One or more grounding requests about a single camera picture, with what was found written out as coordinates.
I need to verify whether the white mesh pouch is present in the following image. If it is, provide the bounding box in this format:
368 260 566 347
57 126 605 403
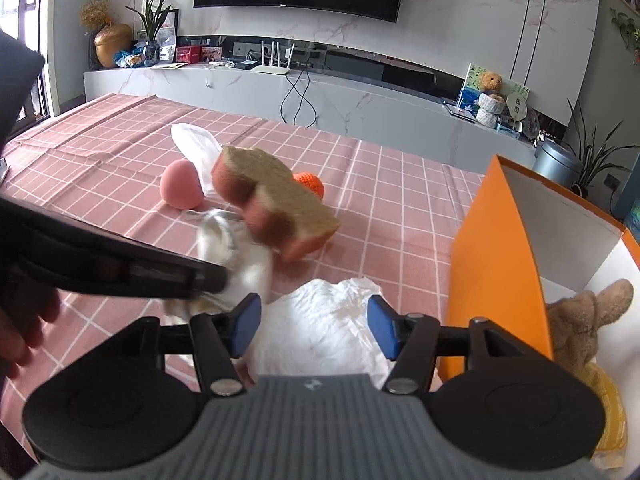
171 124 222 197

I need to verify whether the gold vase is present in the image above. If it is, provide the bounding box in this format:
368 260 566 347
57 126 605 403
94 24 134 68

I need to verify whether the white cloth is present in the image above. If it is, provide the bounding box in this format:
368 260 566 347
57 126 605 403
244 278 393 387

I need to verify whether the brown plush toy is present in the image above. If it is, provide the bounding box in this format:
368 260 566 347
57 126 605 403
546 278 634 374

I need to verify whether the potted plant near bin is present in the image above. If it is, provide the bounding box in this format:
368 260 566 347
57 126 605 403
567 101 639 198

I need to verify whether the small teddy bear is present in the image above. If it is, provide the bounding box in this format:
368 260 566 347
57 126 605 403
480 72 504 103

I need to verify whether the green plant in glass vase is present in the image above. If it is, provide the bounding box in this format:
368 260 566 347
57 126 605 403
128 0 174 67

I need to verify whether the pink makeup sponge egg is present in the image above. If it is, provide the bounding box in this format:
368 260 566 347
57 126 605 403
160 159 204 210

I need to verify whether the person's hand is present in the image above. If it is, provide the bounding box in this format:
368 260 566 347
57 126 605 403
1 282 61 379

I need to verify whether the beige drawstring bag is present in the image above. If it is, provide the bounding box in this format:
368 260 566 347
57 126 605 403
163 209 273 324

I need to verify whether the white marble tv console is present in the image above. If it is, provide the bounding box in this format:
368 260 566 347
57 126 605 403
84 64 535 172

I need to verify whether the grey metal trash can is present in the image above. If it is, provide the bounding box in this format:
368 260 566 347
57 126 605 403
533 139 582 188

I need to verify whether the orange cardboard box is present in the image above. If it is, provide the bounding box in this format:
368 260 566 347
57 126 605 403
430 157 639 479

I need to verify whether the brown pink sponge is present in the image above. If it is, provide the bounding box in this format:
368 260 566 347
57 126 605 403
212 144 341 261

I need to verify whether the orange crochet fruit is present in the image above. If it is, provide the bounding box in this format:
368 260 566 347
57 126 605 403
293 172 324 200

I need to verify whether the white wifi router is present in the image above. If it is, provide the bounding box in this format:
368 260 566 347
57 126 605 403
252 41 295 76

